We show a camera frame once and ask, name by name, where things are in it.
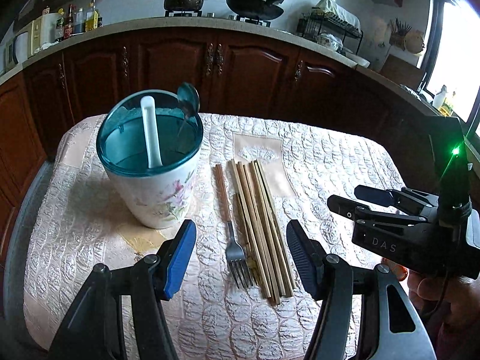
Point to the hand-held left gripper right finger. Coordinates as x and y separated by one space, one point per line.
300 258

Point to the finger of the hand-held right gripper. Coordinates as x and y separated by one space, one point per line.
382 243
375 195

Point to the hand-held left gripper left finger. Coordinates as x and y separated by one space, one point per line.
180 258

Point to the bundle of bamboo chopsticks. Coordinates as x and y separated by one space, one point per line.
258 213

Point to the floral ceramic utensil holder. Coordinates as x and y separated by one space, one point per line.
157 195

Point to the person's right hand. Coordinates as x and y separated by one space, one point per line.
442 296

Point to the quilted pale pink tablecloth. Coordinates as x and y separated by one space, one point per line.
93 232

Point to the white plastic bottle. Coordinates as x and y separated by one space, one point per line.
439 98

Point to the reddish garment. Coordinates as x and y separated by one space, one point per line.
457 341

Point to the wooden cutting board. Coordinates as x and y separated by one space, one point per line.
401 70

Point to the white ceramic spoon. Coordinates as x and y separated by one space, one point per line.
150 135

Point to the bright window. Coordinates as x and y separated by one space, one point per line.
461 63

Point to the patterned ceramic bowl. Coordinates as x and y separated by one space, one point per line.
330 41

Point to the metal spoon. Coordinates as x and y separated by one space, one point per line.
188 97

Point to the white cloth cover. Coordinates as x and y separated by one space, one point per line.
341 13

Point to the dark wooden kitchen cabinets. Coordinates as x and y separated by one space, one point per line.
168 67

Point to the black wok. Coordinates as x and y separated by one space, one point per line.
255 7

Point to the speckled stone countertop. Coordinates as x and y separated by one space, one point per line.
150 26

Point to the gas stove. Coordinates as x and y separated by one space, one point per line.
180 14

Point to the yellow cooking oil bottle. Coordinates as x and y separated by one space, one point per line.
92 18

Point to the dark sauce bottle red label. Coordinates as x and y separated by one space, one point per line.
69 22

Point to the dark green glass bottle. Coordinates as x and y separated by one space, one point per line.
60 26

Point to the white kitchen appliance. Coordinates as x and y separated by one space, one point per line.
20 47

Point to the white carton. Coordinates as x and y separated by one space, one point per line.
39 33

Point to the round beige wall basket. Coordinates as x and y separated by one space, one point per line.
415 42

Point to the wall chopstick holder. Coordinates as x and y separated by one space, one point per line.
398 35

